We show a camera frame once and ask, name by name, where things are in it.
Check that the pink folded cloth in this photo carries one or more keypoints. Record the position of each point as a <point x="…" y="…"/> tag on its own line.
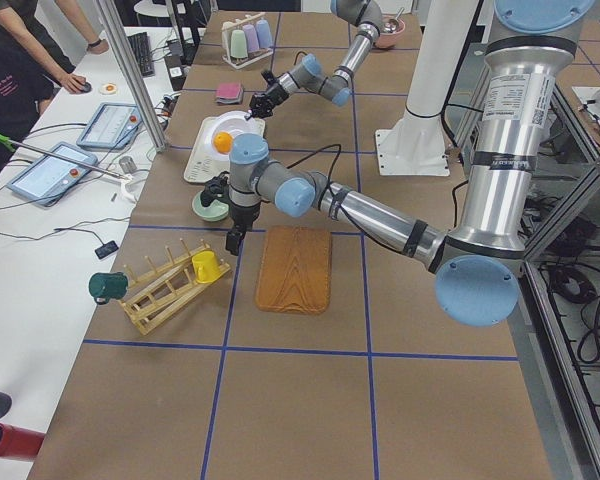
<point x="229" y="86"/>

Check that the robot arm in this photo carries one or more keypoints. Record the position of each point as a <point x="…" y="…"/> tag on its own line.
<point x="307" y="74"/>
<point x="476" y="263"/>

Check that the white round plate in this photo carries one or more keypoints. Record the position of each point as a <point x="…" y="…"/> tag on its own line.
<point x="235" y="123"/>

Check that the yellow mug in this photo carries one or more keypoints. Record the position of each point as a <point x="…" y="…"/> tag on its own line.
<point x="206" y="267"/>

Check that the green bowl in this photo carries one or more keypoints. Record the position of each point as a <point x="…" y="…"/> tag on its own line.
<point x="215" y="212"/>

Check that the orange fruit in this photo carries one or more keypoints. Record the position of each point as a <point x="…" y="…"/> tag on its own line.
<point x="222" y="142"/>

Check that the aluminium frame post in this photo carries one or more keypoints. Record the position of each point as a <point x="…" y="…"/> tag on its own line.
<point x="117" y="38"/>

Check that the cream bear tray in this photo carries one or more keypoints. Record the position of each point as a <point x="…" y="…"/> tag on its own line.
<point x="203" y="164"/>

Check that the purple cup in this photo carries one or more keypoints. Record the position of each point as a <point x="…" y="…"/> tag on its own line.
<point x="251" y="36"/>

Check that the green cup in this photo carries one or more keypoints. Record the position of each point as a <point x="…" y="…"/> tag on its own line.
<point x="238" y="50"/>

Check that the black keyboard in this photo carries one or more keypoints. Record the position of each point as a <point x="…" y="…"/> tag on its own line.
<point x="141" y="50"/>

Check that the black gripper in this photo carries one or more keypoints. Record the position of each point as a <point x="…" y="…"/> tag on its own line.
<point x="242" y="216"/>
<point x="272" y="93"/>

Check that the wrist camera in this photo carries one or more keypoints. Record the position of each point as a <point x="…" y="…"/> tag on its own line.
<point x="216" y="189"/>
<point x="269" y="77"/>

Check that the blue teach pendant far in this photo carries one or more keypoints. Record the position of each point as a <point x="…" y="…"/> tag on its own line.
<point x="112" y="127"/>

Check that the pink bowl with beads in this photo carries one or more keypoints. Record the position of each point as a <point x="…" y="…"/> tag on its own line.
<point x="390" y="33"/>

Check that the blue teach pendant near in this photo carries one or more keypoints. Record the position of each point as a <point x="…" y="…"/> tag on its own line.
<point x="46" y="180"/>

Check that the white wire cup rack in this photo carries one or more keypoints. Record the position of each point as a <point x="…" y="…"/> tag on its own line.
<point x="260" y="54"/>

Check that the metal scoop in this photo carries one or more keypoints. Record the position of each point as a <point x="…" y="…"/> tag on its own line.
<point x="392" y="23"/>

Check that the wooden drying rack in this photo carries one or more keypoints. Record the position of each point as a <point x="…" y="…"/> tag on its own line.
<point x="162" y="290"/>

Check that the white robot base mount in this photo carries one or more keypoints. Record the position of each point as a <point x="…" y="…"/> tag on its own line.
<point x="415" y="145"/>

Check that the red cylinder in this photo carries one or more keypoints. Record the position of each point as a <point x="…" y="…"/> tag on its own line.
<point x="18" y="443"/>

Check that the beige cup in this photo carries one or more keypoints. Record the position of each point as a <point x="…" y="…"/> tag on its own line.
<point x="227" y="28"/>

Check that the wooden cutting board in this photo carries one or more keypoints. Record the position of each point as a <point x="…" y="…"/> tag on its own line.
<point x="295" y="271"/>

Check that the blue cup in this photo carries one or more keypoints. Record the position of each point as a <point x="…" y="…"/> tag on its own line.
<point x="264" y="34"/>

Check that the person in black shirt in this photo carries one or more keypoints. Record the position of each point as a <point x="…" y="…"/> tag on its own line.
<point x="32" y="64"/>

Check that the blue teach pendant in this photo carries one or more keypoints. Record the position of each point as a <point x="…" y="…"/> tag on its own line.
<point x="46" y="180"/>
<point x="112" y="127"/>

